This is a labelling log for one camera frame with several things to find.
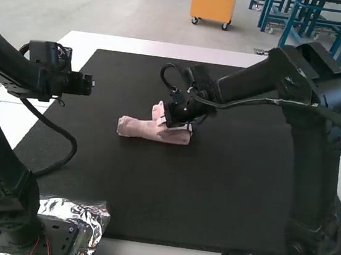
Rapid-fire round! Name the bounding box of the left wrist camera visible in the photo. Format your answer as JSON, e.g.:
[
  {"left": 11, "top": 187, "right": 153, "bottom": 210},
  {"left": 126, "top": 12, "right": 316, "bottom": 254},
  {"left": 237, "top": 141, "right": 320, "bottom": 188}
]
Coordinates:
[{"left": 25, "top": 39, "right": 75, "bottom": 72}]

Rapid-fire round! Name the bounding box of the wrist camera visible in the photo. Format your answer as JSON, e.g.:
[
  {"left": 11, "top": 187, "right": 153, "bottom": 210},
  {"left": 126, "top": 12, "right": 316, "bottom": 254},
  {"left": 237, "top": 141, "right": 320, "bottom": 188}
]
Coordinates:
[
  {"left": 25, "top": 39, "right": 75, "bottom": 72},
  {"left": 183, "top": 62, "right": 218, "bottom": 93}
]

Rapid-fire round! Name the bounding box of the black mat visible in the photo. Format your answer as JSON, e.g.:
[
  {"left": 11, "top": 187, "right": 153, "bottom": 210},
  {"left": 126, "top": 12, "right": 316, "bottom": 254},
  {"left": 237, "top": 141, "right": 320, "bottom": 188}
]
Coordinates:
[{"left": 4, "top": 40, "right": 341, "bottom": 255}]

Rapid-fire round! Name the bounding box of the orange wheeled cabinet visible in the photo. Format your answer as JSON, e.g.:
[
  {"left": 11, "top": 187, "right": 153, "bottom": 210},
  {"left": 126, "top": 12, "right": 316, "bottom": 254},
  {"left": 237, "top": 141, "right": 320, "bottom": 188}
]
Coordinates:
[{"left": 187, "top": 0, "right": 238, "bottom": 33}]

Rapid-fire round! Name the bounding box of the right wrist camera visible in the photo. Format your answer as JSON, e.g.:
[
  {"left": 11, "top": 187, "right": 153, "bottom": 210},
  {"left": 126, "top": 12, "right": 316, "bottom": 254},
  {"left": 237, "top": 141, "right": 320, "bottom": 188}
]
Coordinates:
[{"left": 183, "top": 62, "right": 218, "bottom": 93}]

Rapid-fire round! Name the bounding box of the silver foil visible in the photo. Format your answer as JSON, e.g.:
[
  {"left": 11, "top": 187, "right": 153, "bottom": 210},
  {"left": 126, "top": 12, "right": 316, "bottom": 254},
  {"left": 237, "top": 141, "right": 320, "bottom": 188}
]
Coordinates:
[{"left": 0, "top": 187, "right": 114, "bottom": 255}]

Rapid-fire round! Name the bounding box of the blue metal frame trolley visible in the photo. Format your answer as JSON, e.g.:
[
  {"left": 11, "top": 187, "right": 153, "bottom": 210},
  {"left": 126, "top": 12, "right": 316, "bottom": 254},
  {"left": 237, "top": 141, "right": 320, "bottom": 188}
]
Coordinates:
[
  {"left": 276, "top": 0, "right": 341, "bottom": 65},
  {"left": 246, "top": 0, "right": 300, "bottom": 37}
]

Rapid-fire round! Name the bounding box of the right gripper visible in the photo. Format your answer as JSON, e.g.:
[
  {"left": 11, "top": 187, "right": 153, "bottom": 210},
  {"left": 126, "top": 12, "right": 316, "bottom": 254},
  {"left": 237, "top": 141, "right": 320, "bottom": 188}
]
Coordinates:
[{"left": 161, "top": 84, "right": 220, "bottom": 133}]

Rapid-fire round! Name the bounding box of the pale towel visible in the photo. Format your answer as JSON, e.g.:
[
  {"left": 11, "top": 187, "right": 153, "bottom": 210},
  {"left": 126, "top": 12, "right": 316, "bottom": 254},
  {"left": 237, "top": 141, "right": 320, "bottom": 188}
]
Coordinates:
[{"left": 115, "top": 95, "right": 198, "bottom": 147}]

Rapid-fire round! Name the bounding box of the black cable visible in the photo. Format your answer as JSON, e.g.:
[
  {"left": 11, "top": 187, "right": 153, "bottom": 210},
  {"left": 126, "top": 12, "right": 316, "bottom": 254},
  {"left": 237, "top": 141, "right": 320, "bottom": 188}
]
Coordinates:
[
  {"left": 158, "top": 62, "right": 194, "bottom": 96},
  {"left": 12, "top": 96, "right": 84, "bottom": 182}
]

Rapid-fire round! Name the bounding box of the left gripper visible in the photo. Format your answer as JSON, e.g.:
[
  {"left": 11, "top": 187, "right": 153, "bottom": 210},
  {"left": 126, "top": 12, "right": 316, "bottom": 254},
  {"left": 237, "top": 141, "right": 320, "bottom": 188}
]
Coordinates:
[{"left": 57, "top": 69, "right": 97, "bottom": 98}]

